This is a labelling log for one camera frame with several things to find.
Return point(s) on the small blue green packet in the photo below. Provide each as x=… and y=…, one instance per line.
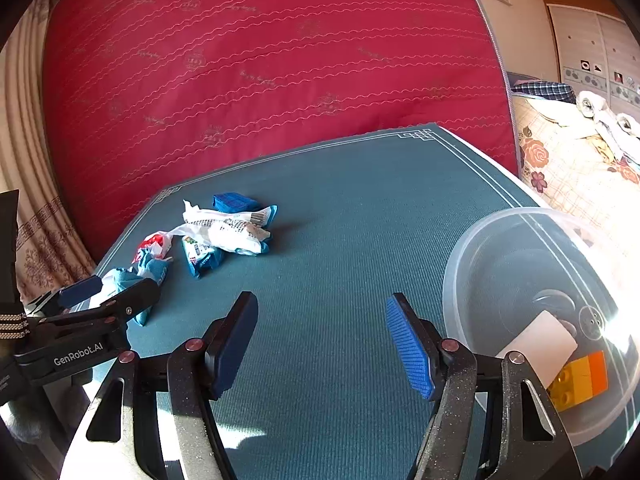
x=201, y=256

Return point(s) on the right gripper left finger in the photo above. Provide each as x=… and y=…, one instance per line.
x=199, y=372

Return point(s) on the blue snack packet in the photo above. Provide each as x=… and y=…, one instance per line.
x=231, y=203

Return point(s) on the clear plastic bowl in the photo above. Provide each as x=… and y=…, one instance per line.
x=533, y=280

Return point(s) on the white rolled socks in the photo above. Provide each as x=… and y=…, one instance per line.
x=620, y=132

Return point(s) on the red white snack packet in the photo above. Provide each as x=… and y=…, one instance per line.
x=157, y=245

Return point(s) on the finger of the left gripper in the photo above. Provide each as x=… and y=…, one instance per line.
x=57, y=301
x=117, y=310

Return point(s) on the white wardrobe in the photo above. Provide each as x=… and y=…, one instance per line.
x=598, y=53

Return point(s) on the white crumpled wrapper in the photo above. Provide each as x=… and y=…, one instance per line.
x=244, y=233

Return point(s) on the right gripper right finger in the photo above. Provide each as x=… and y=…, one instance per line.
x=444, y=373

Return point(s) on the checkered blue cloth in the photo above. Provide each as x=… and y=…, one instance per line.
x=549, y=90

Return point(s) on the blue white cracker packet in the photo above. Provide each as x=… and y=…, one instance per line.
x=146, y=265

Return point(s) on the beige patterned curtain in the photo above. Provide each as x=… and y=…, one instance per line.
x=49, y=252

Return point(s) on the yellow orange toy brick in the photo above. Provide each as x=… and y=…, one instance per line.
x=579, y=381

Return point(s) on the red quilted mattress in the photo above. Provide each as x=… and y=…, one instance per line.
x=142, y=94

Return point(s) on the white block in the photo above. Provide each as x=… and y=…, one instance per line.
x=546, y=344

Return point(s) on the teal table mat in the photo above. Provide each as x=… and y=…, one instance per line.
x=321, y=393

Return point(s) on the floral bed sheet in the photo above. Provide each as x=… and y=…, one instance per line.
x=566, y=162

